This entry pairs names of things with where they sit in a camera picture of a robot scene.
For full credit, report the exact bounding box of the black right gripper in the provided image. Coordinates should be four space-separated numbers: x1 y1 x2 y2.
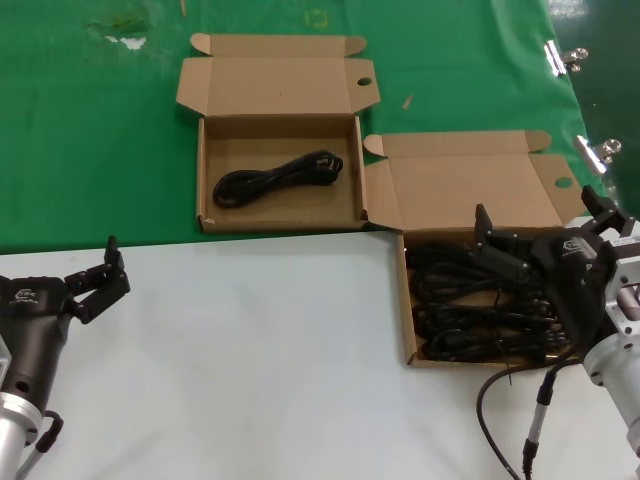
473 184 635 352

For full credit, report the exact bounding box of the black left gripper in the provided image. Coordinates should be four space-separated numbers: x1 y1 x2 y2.
0 234 133 404

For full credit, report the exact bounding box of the empty-lid brown cardboard box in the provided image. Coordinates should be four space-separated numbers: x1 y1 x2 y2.
175 32 382 235

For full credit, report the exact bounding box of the silver binder clip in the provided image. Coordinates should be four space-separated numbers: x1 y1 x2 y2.
574 133 624 175
543 39 590 77

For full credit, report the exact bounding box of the green table cloth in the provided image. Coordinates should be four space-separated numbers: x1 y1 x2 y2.
0 0 619 256

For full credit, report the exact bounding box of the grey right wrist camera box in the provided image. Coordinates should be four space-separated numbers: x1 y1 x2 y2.
606 219 640 337

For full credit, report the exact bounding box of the brown cardboard box with cables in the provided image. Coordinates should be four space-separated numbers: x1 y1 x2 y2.
363 129 600 370

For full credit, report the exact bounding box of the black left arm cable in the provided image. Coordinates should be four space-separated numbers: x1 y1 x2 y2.
14 408 65 480

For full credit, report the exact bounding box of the right arm cable metal connector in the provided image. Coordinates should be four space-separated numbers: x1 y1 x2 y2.
521 357 581 480

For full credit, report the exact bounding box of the black right camera cable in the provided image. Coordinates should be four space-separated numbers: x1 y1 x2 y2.
474 349 587 480

